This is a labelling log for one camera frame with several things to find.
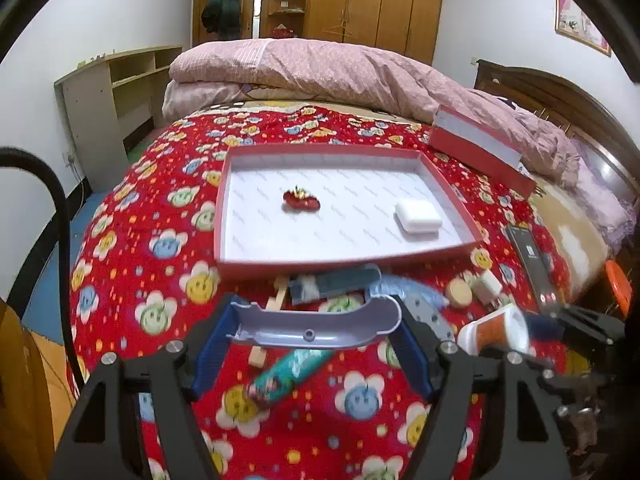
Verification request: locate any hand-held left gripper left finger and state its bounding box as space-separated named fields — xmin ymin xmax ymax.
xmin=47 ymin=304 xmax=242 ymax=480

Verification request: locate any purple ruffled pillow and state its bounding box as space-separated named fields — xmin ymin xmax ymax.
xmin=570 ymin=137 xmax=636 ymax=251

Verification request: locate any round wooden disc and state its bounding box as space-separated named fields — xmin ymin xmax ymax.
xmin=446 ymin=279 xmax=473 ymax=308

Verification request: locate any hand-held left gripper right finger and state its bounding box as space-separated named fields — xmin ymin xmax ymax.
xmin=387 ymin=295 xmax=576 ymax=480

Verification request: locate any grey perforated plastic piece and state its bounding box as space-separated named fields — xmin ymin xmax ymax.
xmin=402 ymin=290 xmax=456 ymax=343

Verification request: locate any red brooch ornament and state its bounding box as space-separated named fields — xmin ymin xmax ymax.
xmin=282 ymin=186 xmax=321 ymax=213

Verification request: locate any wooden wardrobe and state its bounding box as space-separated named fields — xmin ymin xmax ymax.
xmin=192 ymin=0 xmax=446 ymax=66

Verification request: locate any beige open bookshelf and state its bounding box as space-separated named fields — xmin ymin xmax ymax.
xmin=54 ymin=45 xmax=183 ymax=196

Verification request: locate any wire clothes hanger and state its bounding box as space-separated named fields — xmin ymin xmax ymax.
xmin=322 ymin=10 xmax=361 ymax=43

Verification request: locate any green gum packet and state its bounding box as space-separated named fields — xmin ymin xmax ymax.
xmin=247 ymin=349 xmax=333 ymax=406

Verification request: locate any blue correction tape dispenser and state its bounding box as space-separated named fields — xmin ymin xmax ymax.
xmin=365 ymin=277 xmax=451 ymax=311

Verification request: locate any red floral printed blanket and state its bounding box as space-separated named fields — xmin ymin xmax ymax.
xmin=67 ymin=105 xmax=571 ymax=480

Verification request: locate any black smartphone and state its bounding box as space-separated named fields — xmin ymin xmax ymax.
xmin=505 ymin=224 xmax=563 ymax=313

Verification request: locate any dark wooden headboard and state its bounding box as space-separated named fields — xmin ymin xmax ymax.
xmin=474 ymin=59 xmax=640 ymax=221

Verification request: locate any white earbuds case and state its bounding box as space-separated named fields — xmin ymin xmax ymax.
xmin=394 ymin=201 xmax=444 ymax=235

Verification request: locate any beige bed sheet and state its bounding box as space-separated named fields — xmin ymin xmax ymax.
xmin=530 ymin=180 xmax=608 ymax=306

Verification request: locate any red cardboard box lid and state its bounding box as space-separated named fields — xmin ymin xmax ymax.
xmin=429 ymin=105 xmax=538 ymax=201

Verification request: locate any dark hanging coat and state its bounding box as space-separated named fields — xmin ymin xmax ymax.
xmin=201 ymin=0 xmax=242 ymax=41

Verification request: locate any framed wall picture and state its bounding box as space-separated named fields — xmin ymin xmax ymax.
xmin=555 ymin=0 xmax=613 ymax=58

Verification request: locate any orange stool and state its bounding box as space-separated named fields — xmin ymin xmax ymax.
xmin=604 ymin=260 xmax=633 ymax=318

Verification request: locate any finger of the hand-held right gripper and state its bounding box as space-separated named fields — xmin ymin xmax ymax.
xmin=524 ymin=304 xmax=626 ymax=350

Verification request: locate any blue-grey curved plastic handle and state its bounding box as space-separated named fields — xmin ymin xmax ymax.
xmin=287 ymin=264 xmax=383 ymax=306

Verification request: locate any brown wooden furniture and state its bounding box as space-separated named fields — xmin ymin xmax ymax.
xmin=0 ymin=297 xmax=76 ymax=480

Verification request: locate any lilac curved plastic handle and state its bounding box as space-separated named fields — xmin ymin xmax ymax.
xmin=227 ymin=294 xmax=403 ymax=351

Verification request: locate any wooden stick piece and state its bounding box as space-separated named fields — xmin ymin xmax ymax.
xmin=250 ymin=275 xmax=292 ymax=368

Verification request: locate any pink quilt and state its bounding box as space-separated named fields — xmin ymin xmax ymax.
xmin=162 ymin=37 xmax=581 ymax=186

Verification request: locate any red cardboard box tray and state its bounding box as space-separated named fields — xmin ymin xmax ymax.
xmin=214 ymin=143 xmax=485 ymax=281

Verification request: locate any black cable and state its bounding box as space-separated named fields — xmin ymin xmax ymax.
xmin=0 ymin=146 xmax=86 ymax=391

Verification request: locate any white charger plug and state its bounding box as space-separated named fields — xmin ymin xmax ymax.
xmin=470 ymin=270 xmax=503 ymax=308

